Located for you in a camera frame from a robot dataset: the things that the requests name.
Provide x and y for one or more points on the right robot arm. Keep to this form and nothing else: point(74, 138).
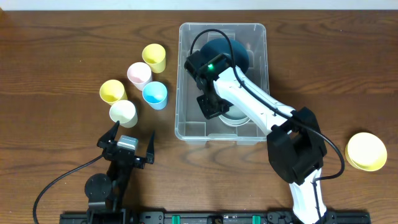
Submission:
point(295, 145)

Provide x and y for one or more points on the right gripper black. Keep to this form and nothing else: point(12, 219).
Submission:
point(211, 106)

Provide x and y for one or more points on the light grey small bowl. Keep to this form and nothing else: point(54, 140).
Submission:
point(234, 113)

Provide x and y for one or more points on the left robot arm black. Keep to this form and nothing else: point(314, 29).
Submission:
point(105, 192)

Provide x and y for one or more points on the pink cup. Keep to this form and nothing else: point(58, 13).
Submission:
point(139, 74)

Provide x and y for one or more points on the dark blue bowl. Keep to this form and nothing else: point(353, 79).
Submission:
point(221, 46)

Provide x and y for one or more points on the cream white cup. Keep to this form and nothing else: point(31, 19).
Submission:
point(125, 112)

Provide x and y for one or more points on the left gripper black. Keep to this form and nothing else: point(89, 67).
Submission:
point(125, 155)

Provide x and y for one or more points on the blue cup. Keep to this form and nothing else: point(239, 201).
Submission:
point(156, 95)

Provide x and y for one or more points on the yellow small bowl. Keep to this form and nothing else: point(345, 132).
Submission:
point(366, 151)

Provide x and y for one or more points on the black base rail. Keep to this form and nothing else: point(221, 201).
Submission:
point(275, 217)

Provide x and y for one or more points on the yellow cup near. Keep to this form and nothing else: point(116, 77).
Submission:
point(112, 91)

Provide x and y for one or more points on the white small bowl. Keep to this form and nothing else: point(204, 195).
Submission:
point(234, 122)

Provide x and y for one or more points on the yellow cup far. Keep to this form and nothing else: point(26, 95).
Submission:
point(155, 56)

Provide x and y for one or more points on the yellow cup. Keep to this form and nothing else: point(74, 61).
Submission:
point(112, 91)
point(155, 56)

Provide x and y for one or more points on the clear plastic storage container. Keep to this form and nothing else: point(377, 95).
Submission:
point(190, 124)

